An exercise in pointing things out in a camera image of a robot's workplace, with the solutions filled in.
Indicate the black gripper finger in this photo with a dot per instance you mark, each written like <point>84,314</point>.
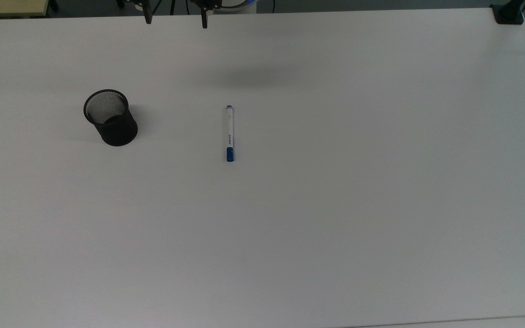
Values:
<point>204,20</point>
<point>148,17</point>

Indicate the white marker with blue cap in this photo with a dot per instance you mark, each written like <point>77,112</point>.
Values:
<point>229,132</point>

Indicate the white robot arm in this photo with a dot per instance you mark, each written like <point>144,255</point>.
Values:
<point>239,6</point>

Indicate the black mesh pen cup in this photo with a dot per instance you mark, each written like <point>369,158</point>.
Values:
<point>117,130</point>

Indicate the yellow wooden table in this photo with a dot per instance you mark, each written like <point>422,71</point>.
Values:
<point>7,6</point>

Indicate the black clamp mount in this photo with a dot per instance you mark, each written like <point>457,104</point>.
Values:
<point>508,14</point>

